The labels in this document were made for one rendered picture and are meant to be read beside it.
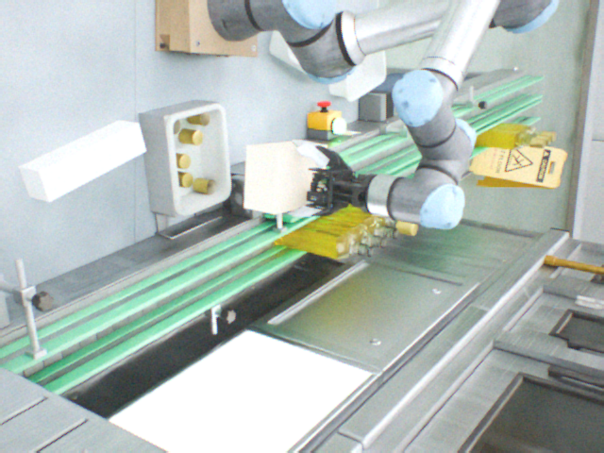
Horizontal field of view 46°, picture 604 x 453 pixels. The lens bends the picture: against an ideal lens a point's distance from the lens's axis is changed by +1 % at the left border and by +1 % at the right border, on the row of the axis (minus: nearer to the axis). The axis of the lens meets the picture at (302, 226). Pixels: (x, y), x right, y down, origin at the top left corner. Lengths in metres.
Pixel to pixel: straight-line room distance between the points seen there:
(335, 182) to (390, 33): 0.39
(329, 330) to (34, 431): 0.92
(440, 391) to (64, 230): 0.79
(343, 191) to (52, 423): 0.70
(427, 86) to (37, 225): 0.77
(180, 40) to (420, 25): 0.48
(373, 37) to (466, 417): 0.76
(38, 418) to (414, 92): 0.70
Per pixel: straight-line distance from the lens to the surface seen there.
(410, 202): 1.17
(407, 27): 1.47
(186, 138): 1.57
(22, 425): 0.73
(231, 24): 1.52
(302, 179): 1.35
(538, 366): 1.53
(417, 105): 1.09
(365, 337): 1.50
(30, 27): 1.38
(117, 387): 1.48
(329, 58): 1.51
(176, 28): 1.51
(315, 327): 1.54
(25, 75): 1.37
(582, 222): 7.81
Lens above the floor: 1.90
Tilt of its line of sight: 34 degrees down
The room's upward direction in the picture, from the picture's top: 103 degrees clockwise
